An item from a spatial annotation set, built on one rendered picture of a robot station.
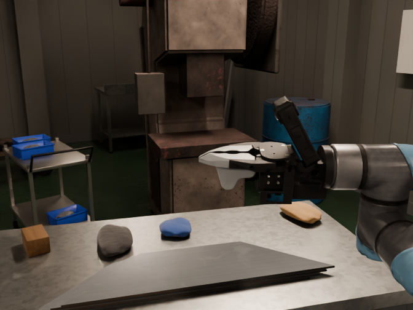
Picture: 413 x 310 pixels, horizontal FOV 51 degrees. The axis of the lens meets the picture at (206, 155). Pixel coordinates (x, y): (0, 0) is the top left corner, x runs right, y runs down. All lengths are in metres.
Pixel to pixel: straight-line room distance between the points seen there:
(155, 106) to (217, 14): 0.79
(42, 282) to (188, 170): 2.21
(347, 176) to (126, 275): 0.63
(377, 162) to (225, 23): 2.62
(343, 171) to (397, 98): 3.84
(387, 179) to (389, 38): 3.92
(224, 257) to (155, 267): 0.19
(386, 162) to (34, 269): 0.92
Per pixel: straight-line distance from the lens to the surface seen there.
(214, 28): 3.22
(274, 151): 0.70
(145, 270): 1.14
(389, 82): 4.59
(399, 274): 0.66
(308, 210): 1.48
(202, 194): 3.36
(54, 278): 1.20
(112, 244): 1.27
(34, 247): 1.32
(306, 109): 4.16
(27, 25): 6.87
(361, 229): 0.78
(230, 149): 0.71
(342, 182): 0.71
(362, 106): 4.84
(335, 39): 4.90
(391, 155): 0.74
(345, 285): 1.17
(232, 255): 1.19
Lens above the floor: 1.64
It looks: 15 degrees down
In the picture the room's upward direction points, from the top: straight up
